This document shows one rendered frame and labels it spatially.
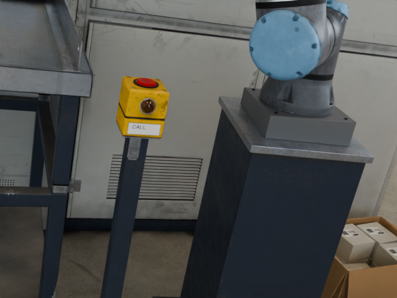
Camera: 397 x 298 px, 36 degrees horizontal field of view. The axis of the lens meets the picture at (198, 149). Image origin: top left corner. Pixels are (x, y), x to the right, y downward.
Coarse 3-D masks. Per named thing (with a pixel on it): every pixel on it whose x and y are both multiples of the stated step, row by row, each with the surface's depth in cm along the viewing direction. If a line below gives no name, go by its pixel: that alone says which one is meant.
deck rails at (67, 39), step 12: (48, 0) 189; (60, 0) 173; (48, 12) 175; (60, 12) 171; (60, 24) 166; (72, 24) 146; (60, 36) 156; (72, 36) 145; (60, 48) 146; (72, 48) 144; (60, 60) 138; (72, 60) 139
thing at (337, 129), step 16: (256, 96) 157; (256, 112) 153; (272, 112) 146; (336, 112) 155; (272, 128) 146; (288, 128) 146; (304, 128) 147; (320, 128) 148; (336, 128) 149; (352, 128) 150; (336, 144) 151
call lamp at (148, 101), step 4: (144, 100) 116; (148, 100) 116; (152, 100) 116; (140, 104) 116; (144, 104) 115; (148, 104) 115; (152, 104) 116; (156, 104) 117; (140, 108) 116; (144, 108) 115; (148, 108) 115; (152, 108) 116; (156, 108) 117; (144, 112) 116; (148, 112) 116; (152, 112) 117
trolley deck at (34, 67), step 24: (0, 0) 179; (24, 0) 185; (0, 24) 156; (24, 24) 161; (48, 24) 165; (0, 48) 139; (24, 48) 142; (48, 48) 145; (0, 72) 129; (24, 72) 131; (48, 72) 132; (72, 72) 133
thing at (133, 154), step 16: (128, 144) 122; (144, 144) 123; (128, 160) 123; (144, 160) 124; (128, 176) 125; (128, 192) 127; (128, 208) 128; (112, 224) 132; (128, 224) 130; (112, 240) 131; (128, 240) 132; (112, 256) 132; (112, 272) 134; (112, 288) 136
